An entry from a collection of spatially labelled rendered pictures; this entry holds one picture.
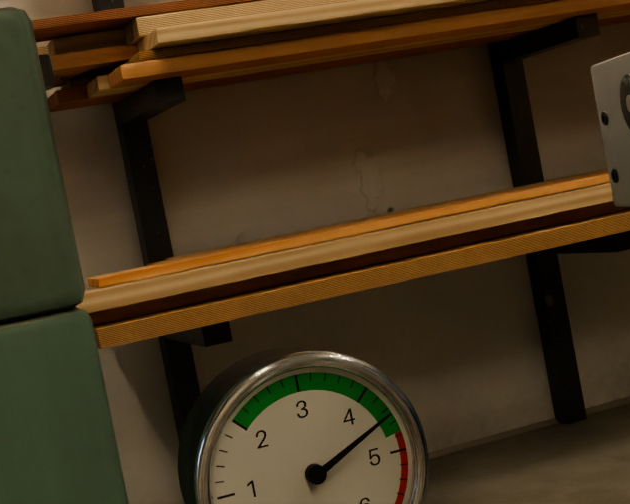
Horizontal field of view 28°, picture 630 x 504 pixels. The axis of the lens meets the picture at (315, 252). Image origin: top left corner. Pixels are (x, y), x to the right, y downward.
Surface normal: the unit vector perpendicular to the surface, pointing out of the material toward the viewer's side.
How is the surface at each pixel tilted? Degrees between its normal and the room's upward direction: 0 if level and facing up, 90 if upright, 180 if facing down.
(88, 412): 90
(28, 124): 90
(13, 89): 90
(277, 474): 90
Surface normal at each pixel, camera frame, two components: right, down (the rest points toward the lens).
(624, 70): -0.98, 0.19
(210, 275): 0.34, -0.04
